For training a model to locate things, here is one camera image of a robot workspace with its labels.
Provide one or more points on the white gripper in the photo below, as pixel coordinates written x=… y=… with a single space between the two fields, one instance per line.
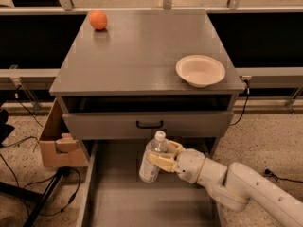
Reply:
x=189 y=165

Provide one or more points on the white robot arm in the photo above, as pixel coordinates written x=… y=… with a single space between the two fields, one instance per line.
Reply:
x=232 y=186

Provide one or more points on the grey top drawer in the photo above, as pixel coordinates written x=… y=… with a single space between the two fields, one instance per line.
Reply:
x=112 y=126

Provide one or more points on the grey open middle drawer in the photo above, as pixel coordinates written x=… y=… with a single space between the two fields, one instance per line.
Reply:
x=115 y=196

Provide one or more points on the grey drawer cabinet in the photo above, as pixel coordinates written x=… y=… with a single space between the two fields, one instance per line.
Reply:
x=130 y=68

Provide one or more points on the white paper bowl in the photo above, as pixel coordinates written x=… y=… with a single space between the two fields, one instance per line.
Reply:
x=200 y=71

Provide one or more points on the brown cardboard box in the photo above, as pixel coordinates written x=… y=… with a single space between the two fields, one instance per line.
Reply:
x=57 y=146

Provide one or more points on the black tripod stand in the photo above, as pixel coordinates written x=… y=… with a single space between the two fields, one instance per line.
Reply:
x=34 y=201

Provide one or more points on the orange fruit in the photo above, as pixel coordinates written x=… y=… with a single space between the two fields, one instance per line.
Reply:
x=98 y=19

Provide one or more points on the black drawer handle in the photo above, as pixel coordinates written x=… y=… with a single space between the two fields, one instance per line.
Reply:
x=152 y=125

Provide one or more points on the metal railing frame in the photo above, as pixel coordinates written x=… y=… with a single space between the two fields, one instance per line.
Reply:
x=264 y=42

